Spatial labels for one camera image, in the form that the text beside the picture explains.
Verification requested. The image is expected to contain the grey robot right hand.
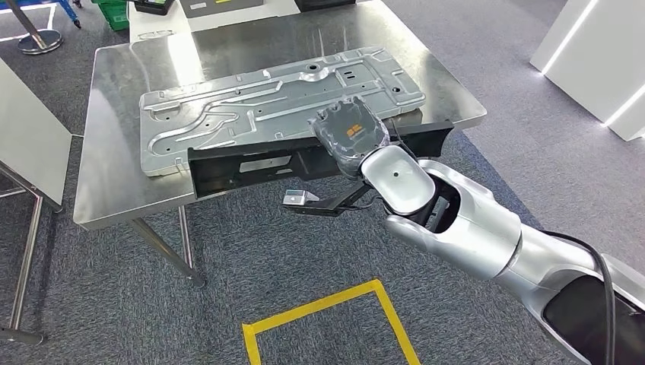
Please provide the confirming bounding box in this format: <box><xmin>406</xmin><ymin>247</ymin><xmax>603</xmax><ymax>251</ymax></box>
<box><xmin>308</xmin><ymin>97</ymin><xmax>392</xmax><ymax>179</ymax></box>

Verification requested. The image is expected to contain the black plastic plate frame part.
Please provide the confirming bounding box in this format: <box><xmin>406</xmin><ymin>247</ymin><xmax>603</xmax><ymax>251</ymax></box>
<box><xmin>187</xmin><ymin>119</ymin><xmax>455</xmax><ymax>200</ymax></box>

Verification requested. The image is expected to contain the stainless steel workbench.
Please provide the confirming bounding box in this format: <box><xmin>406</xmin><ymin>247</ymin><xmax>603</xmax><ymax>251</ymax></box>
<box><xmin>72</xmin><ymin>0</ymin><xmax>488</xmax><ymax>290</ymax></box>

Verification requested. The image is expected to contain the stamped silver metal panel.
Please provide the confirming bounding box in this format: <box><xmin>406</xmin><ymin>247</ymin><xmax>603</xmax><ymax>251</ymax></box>
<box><xmin>138</xmin><ymin>46</ymin><xmax>427</xmax><ymax>178</ymax></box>

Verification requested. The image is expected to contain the yellow floor tape square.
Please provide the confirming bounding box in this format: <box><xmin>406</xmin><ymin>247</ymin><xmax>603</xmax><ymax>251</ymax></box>
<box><xmin>241</xmin><ymin>279</ymin><xmax>421</xmax><ymax>365</ymax></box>

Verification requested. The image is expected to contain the white desk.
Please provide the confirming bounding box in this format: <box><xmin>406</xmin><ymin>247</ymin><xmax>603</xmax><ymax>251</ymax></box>
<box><xmin>128</xmin><ymin>0</ymin><xmax>303</xmax><ymax>45</ymax></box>

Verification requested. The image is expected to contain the white lit display plinth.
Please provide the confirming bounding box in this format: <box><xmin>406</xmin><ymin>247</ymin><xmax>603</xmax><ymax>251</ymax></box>
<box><xmin>529</xmin><ymin>0</ymin><xmax>645</xmax><ymax>143</ymax></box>

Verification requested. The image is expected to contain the green plastic crate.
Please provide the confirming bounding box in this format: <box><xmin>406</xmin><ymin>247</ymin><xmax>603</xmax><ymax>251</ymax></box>
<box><xmin>91</xmin><ymin>0</ymin><xmax>131</xmax><ymax>31</ymax></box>

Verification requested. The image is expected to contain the blue metal rack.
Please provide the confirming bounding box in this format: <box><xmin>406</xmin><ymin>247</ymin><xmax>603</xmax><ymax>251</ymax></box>
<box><xmin>56</xmin><ymin>0</ymin><xmax>83</xmax><ymax>30</ymax></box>

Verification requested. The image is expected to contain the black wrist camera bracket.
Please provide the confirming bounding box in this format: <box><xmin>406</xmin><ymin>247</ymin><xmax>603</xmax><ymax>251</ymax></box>
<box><xmin>281</xmin><ymin>180</ymin><xmax>377</xmax><ymax>217</ymax></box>

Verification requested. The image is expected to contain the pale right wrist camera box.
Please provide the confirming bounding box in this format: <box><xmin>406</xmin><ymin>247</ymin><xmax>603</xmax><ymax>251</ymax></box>
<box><xmin>281</xmin><ymin>189</ymin><xmax>320</xmax><ymax>207</ymax></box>

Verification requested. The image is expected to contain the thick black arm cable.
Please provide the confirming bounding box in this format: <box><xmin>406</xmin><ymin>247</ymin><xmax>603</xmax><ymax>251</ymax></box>
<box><xmin>539</xmin><ymin>229</ymin><xmax>618</xmax><ymax>365</ymax></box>

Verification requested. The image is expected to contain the chrome stanchion post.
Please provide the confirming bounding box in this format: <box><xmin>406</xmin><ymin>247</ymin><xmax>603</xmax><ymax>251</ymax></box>
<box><xmin>4</xmin><ymin>0</ymin><xmax>65</xmax><ymax>56</ymax></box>

